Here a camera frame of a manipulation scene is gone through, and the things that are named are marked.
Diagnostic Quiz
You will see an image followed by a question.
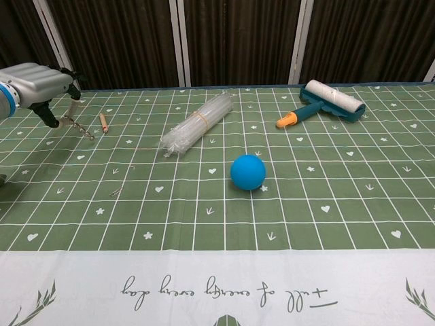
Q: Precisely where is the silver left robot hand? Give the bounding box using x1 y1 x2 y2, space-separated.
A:
0 62 83 129

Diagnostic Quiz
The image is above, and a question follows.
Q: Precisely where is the clear plastic straw bundle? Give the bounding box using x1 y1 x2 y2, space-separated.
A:
158 94 235 160

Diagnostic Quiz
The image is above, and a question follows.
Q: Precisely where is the tan rubber band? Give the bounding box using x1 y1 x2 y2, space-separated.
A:
191 111 210 128

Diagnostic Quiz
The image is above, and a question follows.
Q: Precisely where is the dark pleated screen fabric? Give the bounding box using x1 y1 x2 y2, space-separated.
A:
0 0 435 93

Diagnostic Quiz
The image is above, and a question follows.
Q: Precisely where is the blue ball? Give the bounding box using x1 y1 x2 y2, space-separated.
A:
230 154 267 192

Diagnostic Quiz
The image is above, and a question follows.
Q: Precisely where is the green checked tablecloth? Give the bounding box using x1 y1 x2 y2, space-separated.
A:
0 82 435 326

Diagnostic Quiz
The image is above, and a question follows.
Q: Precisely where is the teal lint roller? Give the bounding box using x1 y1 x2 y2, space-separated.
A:
275 79 367 129

